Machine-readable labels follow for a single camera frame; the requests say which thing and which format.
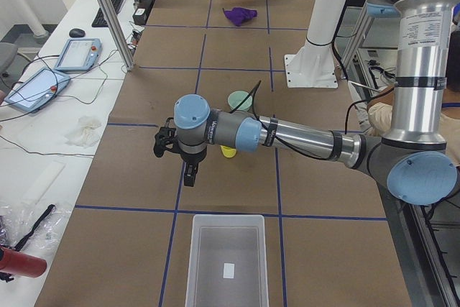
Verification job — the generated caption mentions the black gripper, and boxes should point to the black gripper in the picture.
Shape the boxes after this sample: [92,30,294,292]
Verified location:
[180,149,206,187]

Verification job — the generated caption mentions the yellow plastic cup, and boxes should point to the yellow plastic cup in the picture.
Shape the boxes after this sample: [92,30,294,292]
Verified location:
[220,145,237,158]

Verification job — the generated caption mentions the mint green bowl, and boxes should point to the mint green bowl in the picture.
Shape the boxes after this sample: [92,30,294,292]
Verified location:
[227,91,253,113]

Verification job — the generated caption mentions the purple cloth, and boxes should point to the purple cloth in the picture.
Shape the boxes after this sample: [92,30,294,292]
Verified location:
[222,7,258,27]

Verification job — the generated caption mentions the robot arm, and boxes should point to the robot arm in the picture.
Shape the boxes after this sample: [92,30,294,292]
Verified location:
[172,0,459,205]

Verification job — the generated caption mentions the black power box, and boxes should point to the black power box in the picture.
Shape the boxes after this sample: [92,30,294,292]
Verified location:
[132,8,147,26]

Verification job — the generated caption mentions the clear plastic bin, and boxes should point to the clear plastic bin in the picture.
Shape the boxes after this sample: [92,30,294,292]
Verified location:
[185,214,270,306]

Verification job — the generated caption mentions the crumpled white tissue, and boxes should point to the crumpled white tissue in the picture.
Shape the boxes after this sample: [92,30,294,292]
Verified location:
[65,116,101,147]

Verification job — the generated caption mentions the white foam strip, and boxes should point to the white foam strip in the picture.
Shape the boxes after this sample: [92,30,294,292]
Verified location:
[22,160,65,204]

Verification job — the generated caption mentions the teach pendant far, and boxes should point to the teach pendant far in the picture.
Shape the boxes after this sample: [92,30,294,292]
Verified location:
[54,38,101,73]

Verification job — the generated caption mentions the teach pendant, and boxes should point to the teach pendant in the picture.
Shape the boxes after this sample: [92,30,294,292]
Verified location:
[5,68,70,113]
[54,38,101,73]

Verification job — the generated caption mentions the teach pendant near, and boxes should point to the teach pendant near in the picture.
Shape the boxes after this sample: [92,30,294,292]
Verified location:
[5,68,70,113]

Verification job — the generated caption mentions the crumpled clear plastic bag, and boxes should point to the crumpled clear plastic bag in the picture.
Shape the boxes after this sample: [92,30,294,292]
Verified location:
[1,203,73,262]

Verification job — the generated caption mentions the black computer mouse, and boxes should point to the black computer mouse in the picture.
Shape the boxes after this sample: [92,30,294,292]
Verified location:
[68,28,86,38]

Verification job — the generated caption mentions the black keyboard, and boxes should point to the black keyboard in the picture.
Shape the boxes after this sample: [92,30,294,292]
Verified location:
[91,0,127,28]

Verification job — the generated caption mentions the red cylinder bottle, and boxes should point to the red cylinder bottle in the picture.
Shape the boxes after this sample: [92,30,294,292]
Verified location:
[1,247,47,278]

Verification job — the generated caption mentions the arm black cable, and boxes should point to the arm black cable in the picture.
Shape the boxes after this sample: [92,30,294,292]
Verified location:
[228,79,346,160]

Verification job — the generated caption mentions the black strap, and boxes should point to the black strap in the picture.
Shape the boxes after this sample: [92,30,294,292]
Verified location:
[14,204,56,251]

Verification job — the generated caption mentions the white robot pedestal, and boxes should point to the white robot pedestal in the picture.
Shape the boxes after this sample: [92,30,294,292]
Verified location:
[285,0,346,88]

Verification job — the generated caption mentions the aluminium frame post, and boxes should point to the aluminium frame post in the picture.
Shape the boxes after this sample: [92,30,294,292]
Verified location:
[97,0,134,71]

